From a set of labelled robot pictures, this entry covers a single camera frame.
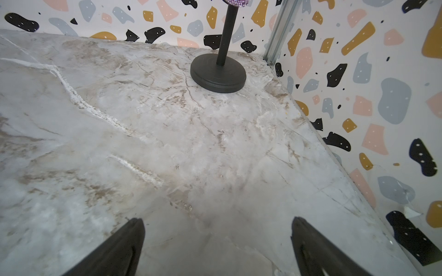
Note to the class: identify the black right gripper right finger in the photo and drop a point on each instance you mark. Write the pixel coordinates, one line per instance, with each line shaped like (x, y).
(318, 256)

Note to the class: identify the glittery purple microphone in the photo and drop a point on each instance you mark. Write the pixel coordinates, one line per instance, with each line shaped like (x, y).
(237, 3)

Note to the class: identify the aluminium corner post right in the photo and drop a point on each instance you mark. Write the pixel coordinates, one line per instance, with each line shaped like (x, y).
(282, 26)

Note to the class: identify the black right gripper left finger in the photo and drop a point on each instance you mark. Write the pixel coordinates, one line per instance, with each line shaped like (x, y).
(119, 255)

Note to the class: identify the black microphone stand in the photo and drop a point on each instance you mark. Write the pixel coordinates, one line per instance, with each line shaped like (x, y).
(220, 73)

